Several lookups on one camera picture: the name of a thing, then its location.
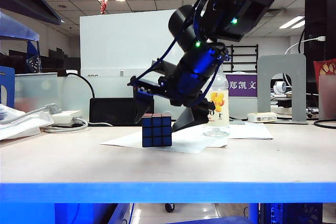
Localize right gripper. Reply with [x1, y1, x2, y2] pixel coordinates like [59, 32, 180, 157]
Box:
[128, 76, 216, 133]

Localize Rubik's cube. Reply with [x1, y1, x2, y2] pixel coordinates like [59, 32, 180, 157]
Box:
[142, 113, 173, 148]

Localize blue crystal trophy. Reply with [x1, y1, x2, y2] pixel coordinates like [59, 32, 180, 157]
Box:
[26, 40, 42, 74]

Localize blue metal bookend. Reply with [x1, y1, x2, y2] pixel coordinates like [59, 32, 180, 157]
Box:
[0, 66, 16, 109]

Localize white paper sheet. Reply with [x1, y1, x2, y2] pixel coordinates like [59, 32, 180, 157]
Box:
[99, 126, 228, 155]
[225, 121, 273, 141]

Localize black rectangular box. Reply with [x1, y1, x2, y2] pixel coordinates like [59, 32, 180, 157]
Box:
[88, 98, 155, 127]

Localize clear bottle yellow flower label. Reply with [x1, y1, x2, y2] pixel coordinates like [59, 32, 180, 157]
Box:
[203, 73, 230, 137]

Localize frosted glass desk partition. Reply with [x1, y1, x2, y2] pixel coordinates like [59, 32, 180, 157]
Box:
[14, 72, 258, 124]

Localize dark office cubicle partitions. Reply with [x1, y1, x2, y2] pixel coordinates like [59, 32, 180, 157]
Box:
[0, 48, 81, 75]

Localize red hanging ornament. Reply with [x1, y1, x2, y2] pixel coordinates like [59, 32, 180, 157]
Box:
[99, 0, 109, 16]

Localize white board panel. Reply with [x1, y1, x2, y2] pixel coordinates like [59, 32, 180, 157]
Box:
[79, 9, 194, 78]

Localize white power adapter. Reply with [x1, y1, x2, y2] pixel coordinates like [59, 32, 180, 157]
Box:
[247, 112, 278, 123]

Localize grey metal bookend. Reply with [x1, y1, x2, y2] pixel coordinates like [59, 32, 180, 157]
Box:
[257, 54, 307, 125]

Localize white plastic bag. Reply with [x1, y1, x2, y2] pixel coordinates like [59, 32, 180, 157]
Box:
[0, 104, 55, 141]

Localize white power strip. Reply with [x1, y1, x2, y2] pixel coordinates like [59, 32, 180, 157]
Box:
[49, 110, 82, 125]

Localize black shelf rack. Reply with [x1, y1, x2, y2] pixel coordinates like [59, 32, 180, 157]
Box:
[223, 45, 259, 74]

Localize white desk fan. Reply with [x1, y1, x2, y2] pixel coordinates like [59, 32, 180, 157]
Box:
[272, 81, 287, 95]

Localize pink frosted panel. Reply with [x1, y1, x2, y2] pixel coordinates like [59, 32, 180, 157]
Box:
[318, 74, 336, 120]

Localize red patterned cushion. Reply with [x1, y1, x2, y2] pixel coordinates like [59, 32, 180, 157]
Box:
[312, 60, 336, 83]

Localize black computer tower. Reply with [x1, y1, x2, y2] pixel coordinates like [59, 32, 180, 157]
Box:
[259, 202, 323, 224]

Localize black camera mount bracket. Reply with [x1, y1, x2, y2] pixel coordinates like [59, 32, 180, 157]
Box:
[151, 57, 182, 80]

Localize blue table frame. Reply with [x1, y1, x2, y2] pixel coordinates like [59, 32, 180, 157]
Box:
[0, 182, 336, 224]

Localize black power cable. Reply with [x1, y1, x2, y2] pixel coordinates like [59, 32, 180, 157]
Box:
[65, 73, 96, 100]

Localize grey plug with cable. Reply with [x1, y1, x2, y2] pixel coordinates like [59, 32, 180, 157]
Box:
[0, 103, 63, 125]

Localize black looped cable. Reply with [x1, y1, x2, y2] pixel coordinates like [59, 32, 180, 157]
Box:
[312, 119, 336, 130]

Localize white USB cable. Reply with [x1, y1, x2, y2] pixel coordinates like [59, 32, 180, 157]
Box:
[285, 36, 326, 56]

